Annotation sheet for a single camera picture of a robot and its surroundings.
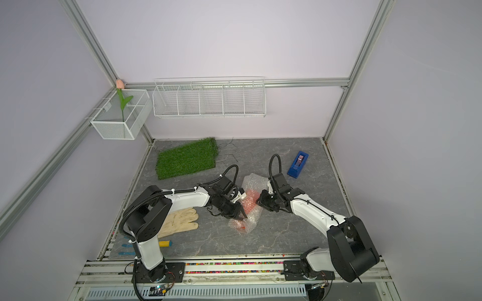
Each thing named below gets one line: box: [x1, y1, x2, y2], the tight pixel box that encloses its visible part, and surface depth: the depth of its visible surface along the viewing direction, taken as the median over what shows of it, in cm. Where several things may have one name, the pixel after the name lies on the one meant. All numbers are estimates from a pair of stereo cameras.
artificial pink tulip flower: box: [116, 79, 134, 123], surface depth 92 cm
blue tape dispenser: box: [286, 150, 310, 179], surface depth 104 cm
